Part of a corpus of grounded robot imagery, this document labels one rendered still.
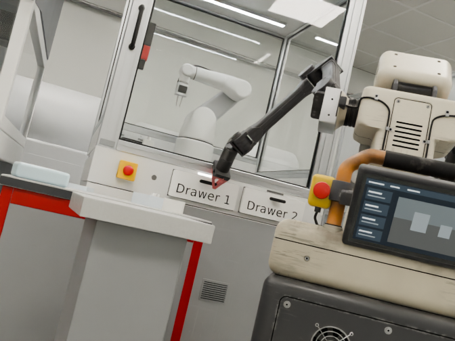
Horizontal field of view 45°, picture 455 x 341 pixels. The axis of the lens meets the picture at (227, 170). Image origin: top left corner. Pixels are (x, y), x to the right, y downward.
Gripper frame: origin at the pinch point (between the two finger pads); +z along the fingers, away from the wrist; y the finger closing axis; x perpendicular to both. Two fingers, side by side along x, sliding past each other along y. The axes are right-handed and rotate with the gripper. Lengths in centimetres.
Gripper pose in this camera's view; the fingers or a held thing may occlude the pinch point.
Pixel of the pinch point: (214, 185)
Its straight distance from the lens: 226.2
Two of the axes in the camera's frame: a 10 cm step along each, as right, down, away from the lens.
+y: -0.8, -5.7, 8.2
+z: -3.7, 7.8, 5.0
